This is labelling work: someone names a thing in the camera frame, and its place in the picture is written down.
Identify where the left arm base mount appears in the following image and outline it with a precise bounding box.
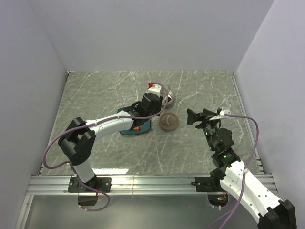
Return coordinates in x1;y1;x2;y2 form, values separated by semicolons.
68;176;112;211

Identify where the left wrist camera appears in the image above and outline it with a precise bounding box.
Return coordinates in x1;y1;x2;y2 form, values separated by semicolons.
147;82;162;96

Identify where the right pork belly piece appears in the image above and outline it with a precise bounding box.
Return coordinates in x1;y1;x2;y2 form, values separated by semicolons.
134;126;141;131

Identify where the brown round lid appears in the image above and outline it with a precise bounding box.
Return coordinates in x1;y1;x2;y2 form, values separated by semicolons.
159;113;180;131

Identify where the round metal lunch box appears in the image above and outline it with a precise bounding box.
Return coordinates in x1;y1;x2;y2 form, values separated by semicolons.
161;90;174;108

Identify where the teal square plate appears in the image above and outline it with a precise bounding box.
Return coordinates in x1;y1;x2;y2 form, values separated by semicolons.
117;107;151;136

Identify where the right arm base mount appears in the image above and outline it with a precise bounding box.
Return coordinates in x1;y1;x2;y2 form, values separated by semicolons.
191;176;229;209

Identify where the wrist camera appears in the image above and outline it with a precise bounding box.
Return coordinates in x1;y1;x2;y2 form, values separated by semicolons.
209;107;231;121
147;82;162;96

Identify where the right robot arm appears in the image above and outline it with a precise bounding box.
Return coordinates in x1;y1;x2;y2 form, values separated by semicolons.
187;107;297;229

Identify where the aluminium front rail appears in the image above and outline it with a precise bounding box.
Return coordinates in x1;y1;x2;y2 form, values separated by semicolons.
26;173;277;196

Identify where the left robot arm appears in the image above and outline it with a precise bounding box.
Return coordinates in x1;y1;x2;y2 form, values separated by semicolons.
58;93;163;192

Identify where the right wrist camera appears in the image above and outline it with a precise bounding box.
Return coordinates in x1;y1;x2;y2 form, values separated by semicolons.
209;107;231;121

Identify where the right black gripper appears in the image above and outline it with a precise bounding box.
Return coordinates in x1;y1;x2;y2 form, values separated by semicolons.
187;108;222;151

